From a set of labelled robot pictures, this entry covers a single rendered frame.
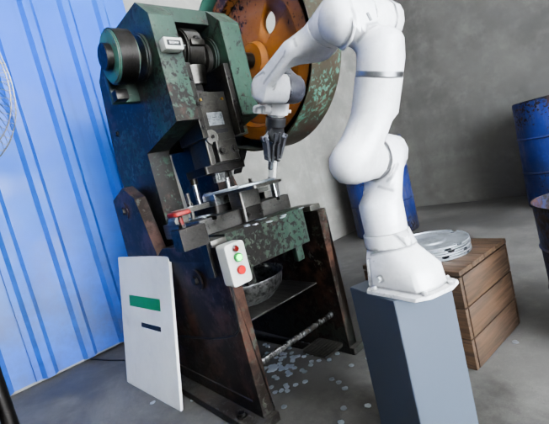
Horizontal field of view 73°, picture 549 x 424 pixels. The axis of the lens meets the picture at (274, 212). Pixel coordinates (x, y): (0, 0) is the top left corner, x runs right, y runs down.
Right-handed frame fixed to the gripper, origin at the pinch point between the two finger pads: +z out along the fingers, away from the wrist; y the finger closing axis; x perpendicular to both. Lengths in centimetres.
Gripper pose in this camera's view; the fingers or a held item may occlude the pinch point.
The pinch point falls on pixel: (272, 169)
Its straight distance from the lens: 144.7
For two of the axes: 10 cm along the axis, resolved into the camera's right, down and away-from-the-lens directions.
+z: -0.7, 9.1, 4.0
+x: -7.1, -3.2, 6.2
